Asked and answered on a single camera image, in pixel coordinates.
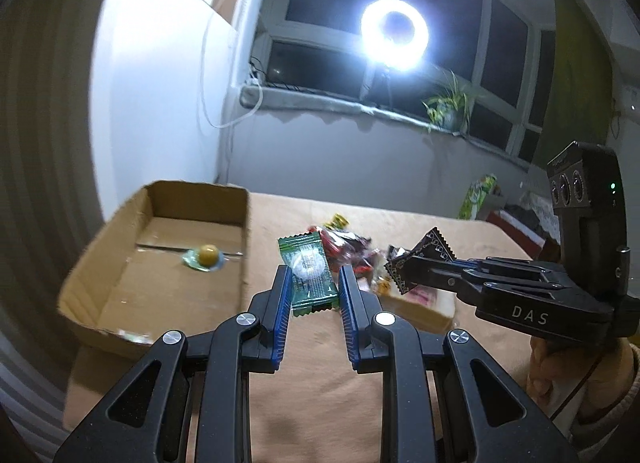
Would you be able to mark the black tripod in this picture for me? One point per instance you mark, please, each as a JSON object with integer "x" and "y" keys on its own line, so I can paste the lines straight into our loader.
{"x": 378, "y": 92}

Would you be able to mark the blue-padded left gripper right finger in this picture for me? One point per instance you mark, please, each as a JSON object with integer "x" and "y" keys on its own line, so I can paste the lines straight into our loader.
{"x": 358, "y": 309}

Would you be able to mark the black patterned snack packet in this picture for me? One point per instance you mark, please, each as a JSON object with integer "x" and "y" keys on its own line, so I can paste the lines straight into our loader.
{"x": 432, "y": 247}

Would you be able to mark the grey windowsill cloth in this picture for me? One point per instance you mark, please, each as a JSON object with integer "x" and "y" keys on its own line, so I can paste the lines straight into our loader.
{"x": 273, "y": 99}

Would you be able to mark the red clear date packet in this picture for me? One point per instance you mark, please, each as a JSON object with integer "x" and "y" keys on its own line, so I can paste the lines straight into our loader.
{"x": 334, "y": 246}

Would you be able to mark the ring light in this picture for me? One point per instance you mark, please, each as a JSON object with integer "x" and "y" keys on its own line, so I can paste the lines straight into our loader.
{"x": 394, "y": 34}

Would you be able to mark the green mint candy packet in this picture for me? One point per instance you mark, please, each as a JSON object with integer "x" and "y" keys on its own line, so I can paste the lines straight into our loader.
{"x": 313, "y": 288}

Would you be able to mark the brown cardboard box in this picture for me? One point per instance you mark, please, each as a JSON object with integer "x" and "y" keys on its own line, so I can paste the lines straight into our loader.
{"x": 130, "y": 285}

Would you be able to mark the small yellow candy packet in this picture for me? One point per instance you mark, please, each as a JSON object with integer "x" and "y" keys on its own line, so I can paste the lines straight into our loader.
{"x": 337, "y": 222}

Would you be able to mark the red clear snack packet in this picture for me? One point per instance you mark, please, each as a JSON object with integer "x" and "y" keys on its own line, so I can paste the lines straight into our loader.
{"x": 361, "y": 256}

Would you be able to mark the brown Snickers bar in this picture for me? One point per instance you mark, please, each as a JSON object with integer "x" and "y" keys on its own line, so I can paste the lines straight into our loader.
{"x": 397, "y": 253}

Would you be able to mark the packaged sliced bread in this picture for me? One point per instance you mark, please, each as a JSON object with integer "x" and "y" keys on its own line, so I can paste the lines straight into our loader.
{"x": 427, "y": 309}

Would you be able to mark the green white bag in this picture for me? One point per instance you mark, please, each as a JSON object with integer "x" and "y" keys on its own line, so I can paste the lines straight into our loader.
{"x": 475, "y": 196}

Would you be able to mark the white lace cloth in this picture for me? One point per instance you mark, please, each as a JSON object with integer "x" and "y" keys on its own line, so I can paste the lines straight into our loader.
{"x": 542, "y": 208}

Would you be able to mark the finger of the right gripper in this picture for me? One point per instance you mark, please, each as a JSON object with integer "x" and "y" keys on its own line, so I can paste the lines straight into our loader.
{"x": 442, "y": 275}

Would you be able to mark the person's right hand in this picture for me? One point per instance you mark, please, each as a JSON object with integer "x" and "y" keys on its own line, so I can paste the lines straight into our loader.
{"x": 606, "y": 387}

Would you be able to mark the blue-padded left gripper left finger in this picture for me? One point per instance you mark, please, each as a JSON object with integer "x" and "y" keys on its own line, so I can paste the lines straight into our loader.
{"x": 263, "y": 350}

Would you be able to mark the potted spider plant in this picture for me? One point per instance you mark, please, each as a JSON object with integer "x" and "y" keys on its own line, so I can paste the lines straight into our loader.
{"x": 451, "y": 109}

